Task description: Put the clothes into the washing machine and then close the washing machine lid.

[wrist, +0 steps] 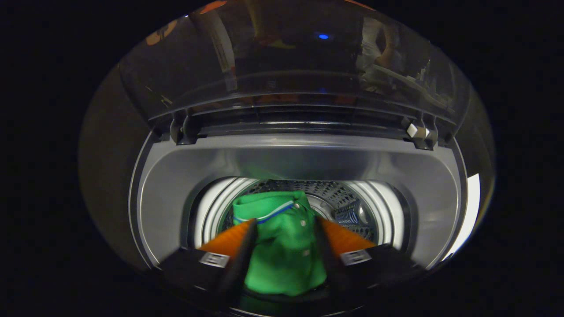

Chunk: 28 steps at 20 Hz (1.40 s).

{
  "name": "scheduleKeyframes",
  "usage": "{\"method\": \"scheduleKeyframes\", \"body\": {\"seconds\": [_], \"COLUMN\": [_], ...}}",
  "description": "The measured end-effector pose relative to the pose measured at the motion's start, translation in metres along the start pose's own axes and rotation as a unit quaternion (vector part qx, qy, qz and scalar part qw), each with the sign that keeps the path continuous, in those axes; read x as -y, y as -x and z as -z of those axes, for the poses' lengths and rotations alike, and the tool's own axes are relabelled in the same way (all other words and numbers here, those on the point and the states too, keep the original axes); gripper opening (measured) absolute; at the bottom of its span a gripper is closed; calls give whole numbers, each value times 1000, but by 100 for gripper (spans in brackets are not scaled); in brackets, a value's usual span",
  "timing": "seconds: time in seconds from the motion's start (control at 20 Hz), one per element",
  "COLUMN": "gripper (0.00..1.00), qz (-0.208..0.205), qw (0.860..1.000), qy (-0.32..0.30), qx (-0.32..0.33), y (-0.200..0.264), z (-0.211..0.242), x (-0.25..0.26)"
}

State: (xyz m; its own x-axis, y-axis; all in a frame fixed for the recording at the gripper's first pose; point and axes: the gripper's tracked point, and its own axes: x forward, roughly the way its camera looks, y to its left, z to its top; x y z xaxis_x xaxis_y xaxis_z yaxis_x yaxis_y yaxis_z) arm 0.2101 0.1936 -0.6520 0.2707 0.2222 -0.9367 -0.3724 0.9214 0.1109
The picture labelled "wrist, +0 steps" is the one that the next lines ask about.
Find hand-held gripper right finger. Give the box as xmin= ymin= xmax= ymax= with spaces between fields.
xmin=314 ymin=216 xmax=424 ymax=301

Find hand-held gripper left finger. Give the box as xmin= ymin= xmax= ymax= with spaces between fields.
xmin=156 ymin=218 xmax=259 ymax=304

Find green polo shirt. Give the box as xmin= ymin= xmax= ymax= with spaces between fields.
xmin=232 ymin=190 xmax=329 ymax=297

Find grey washing machine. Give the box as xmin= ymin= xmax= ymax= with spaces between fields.
xmin=128 ymin=131 xmax=470 ymax=317

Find dark glass washing machine lid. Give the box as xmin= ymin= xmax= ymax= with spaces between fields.
xmin=117 ymin=0 xmax=470 ymax=151

